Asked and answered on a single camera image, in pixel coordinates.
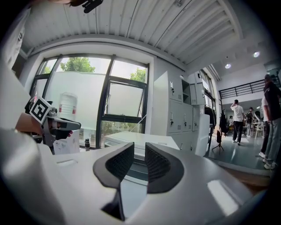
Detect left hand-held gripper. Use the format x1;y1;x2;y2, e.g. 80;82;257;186
25;96;82;154

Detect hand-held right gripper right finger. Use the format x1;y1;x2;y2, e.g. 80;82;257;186
144;142;185;195

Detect rack of dark clothes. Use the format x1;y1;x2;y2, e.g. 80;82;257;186
205;104;217;132

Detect black metal railing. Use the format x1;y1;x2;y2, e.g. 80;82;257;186
218;79;267;100

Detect grey metal lockers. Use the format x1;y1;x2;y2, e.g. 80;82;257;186
166;76;208;152

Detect black head camera mount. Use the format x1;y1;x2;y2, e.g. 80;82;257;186
82;0;104;14

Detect person's left forearm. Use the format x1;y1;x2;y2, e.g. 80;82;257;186
14;112;43;136

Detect black tripod stand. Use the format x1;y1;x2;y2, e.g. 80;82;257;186
211;129;225;152

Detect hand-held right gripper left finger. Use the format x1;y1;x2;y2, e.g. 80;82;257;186
93;142;135;189

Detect white oven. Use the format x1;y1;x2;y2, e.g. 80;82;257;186
104;131;181;183

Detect black window frame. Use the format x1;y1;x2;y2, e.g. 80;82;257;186
32;54;150;150

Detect wooden step platform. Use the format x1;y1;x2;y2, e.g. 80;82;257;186
217;166;272;195

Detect white water dispenser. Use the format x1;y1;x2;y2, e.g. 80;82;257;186
53;129;80;154

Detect white rounded cabinet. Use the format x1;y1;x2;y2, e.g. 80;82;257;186
195;113;212;157

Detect person's left hand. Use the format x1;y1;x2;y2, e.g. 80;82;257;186
56;129;74;140

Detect wrapped water dispenser jug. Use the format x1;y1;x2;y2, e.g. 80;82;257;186
58;92;78;121

